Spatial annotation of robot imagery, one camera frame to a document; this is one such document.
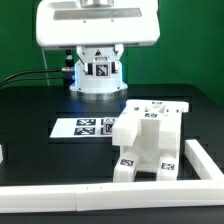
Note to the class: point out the white marker base plate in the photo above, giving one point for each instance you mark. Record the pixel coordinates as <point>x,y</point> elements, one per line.
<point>78,128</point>

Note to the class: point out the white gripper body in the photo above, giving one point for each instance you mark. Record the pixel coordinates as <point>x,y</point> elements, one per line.
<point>64,24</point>

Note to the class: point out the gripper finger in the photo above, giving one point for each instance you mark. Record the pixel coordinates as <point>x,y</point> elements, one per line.
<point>117,52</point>
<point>85,55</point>

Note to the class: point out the white L-shaped fence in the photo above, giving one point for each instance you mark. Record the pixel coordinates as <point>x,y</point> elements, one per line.
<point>207,190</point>

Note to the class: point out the black camera on stand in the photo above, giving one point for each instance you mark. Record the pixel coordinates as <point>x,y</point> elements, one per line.
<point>70,64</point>

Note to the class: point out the white tagged cube nut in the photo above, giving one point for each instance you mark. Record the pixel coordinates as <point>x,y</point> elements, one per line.
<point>102,67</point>
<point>107,125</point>

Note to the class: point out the white chair seat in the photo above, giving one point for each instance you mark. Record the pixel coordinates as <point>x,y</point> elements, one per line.
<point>159,137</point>

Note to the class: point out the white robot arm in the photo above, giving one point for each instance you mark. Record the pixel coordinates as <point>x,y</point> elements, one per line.
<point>91,87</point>

